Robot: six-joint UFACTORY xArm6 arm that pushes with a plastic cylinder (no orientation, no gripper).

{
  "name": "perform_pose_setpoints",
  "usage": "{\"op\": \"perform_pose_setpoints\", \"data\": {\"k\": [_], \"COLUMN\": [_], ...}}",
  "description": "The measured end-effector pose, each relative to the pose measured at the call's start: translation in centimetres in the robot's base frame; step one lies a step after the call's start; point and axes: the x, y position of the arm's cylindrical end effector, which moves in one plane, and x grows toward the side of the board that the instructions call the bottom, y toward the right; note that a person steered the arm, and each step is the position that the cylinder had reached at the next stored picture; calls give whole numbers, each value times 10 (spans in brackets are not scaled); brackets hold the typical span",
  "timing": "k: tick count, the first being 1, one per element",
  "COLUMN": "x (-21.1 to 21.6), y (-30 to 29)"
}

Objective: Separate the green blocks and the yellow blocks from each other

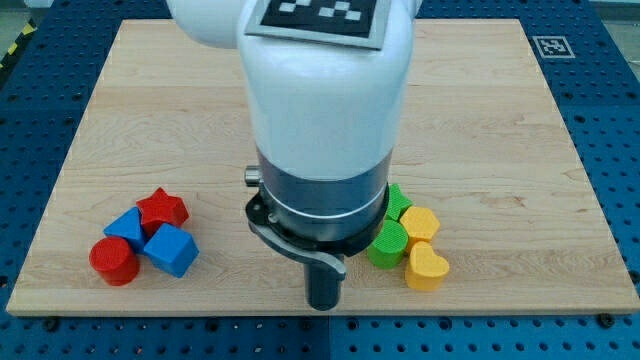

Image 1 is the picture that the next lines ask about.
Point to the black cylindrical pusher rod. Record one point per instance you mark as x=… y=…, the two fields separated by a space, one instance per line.
x=322 y=286

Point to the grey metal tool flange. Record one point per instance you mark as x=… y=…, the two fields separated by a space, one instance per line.
x=314 y=221

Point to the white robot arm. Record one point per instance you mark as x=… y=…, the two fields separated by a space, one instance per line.
x=325 y=84

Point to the fiducial marker on arm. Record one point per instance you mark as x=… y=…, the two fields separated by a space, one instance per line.
x=351 y=23

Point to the green cylinder block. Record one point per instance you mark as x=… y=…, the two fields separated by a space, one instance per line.
x=388 y=247

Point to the green star block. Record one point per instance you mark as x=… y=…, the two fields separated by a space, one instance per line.
x=398 y=203

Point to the yellow hexagon block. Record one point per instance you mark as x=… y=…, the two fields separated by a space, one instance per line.
x=421 y=225

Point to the yellow heart block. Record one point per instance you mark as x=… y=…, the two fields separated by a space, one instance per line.
x=425 y=270

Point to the blue cube block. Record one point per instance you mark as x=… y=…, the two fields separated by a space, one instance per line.
x=172 y=250

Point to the wooden board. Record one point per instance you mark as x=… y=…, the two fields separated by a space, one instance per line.
x=482 y=144

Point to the red star block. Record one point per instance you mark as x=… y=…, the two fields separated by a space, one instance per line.
x=161 y=208

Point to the blue triangle block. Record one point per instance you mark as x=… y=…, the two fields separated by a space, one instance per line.
x=128 y=226

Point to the red cylinder block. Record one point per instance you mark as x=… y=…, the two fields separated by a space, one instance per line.
x=114 y=260

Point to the fiducial marker on table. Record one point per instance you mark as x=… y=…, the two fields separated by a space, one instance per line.
x=553 y=47

